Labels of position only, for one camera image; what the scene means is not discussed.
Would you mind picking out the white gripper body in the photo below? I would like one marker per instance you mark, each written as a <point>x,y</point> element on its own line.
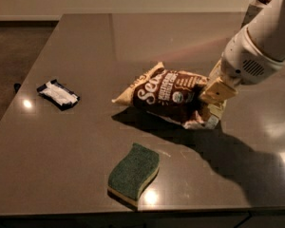
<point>243,62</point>

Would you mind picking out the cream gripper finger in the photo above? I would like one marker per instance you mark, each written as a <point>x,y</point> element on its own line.
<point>217,92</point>
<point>214,111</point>

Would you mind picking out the brown chip bag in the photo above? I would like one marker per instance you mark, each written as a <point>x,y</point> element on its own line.
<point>172,95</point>

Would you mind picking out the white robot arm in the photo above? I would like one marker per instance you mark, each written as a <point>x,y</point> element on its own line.
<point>267,31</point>

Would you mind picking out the green and yellow sponge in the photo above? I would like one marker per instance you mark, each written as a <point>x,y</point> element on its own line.
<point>134,173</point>

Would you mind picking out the small black object at table edge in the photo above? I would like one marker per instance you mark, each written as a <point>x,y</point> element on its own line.
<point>16,87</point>

